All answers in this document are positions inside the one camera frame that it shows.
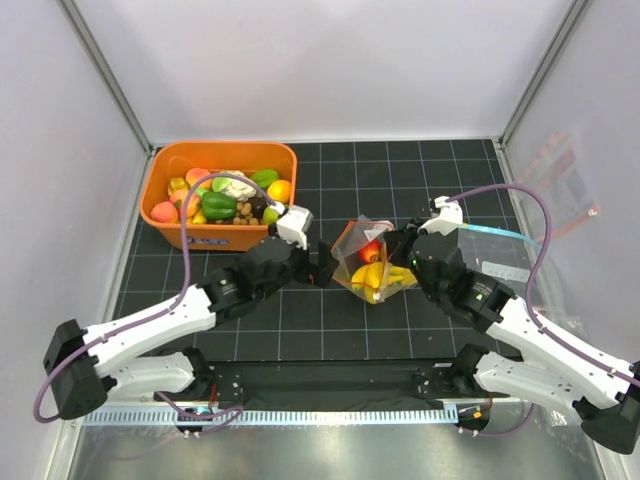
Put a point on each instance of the peach middle left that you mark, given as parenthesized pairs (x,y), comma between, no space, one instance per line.
(185,203)

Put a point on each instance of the yellow lemon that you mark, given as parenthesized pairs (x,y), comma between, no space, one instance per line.
(280,191)

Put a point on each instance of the blue zipper clear bag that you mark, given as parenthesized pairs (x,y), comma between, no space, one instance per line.
(505,255)

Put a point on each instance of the dark purple fruit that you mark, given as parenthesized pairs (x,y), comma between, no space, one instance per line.
(258,205)

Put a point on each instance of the green star fruit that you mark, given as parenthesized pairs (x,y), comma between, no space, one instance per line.
(265,177)

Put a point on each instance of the orange plastic bin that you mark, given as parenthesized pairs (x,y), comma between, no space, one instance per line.
(248,157)

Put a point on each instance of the red zipper clear bag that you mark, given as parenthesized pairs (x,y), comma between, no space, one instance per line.
(356,234)

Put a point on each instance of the red apple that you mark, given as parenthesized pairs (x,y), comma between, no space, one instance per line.
(371,252)

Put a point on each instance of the yellow star fruit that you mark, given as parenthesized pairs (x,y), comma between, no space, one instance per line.
(177,184)

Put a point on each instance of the peach upper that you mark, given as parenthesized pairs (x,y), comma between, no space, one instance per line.
(194,175)

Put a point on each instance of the green bell pepper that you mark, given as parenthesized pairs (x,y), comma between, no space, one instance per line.
(218,206)

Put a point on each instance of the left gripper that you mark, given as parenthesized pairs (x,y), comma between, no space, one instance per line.
(322,270)

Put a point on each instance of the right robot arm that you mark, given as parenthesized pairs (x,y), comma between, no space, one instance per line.
(568,375)

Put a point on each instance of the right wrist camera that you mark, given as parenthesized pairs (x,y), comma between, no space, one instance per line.
(446,217)

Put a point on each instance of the peach front left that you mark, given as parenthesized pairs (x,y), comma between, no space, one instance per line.
(165,213)

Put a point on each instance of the black grid mat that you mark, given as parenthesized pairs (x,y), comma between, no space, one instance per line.
(337,182)

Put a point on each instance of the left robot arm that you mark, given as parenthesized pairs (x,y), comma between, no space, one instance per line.
(85,367)

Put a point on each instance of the cauliflower toy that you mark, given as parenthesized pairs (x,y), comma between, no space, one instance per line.
(233,187)

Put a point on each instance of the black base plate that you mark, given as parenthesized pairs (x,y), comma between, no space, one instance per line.
(331,385)

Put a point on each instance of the green lime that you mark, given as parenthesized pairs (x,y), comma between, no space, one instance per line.
(270,216)

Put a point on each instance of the peach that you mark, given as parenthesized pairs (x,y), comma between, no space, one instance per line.
(165,213)
(194,175)
(185,203)

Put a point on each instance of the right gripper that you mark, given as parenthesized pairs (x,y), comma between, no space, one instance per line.
(397,241)

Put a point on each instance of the brown nuts pile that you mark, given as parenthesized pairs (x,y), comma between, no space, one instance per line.
(244,215)

